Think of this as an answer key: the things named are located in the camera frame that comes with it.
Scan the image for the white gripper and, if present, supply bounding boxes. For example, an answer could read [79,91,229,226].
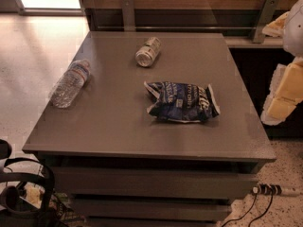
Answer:
[260,0,303,126]

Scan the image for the clear plastic water bottle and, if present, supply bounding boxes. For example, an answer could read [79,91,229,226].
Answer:
[50,59,90,109]

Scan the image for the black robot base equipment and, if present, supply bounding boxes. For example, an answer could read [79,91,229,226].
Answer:
[0,140,68,227]

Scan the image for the blue crumpled chip bag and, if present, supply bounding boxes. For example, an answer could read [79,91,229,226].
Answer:
[144,81,221,123]

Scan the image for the white power strip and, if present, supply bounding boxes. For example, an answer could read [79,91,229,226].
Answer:
[251,183,301,198]

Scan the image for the silver soda can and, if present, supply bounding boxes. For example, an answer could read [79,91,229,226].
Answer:
[135,37,161,67]

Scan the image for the grey drawer cabinet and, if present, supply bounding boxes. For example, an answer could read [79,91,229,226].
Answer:
[24,32,276,227]

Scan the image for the right metal shelf bracket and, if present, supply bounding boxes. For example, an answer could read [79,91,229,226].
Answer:
[250,0,280,44]

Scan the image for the metal shelf bracket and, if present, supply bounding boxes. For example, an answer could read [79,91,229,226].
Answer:
[121,0,135,32]
[250,0,280,44]

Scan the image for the wooden wall counter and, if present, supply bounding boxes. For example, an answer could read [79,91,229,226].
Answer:
[80,0,297,47]

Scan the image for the black power cable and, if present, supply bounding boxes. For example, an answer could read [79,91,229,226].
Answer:
[221,192,275,227]

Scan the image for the left metal shelf bracket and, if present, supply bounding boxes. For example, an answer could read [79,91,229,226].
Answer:
[121,0,135,32]

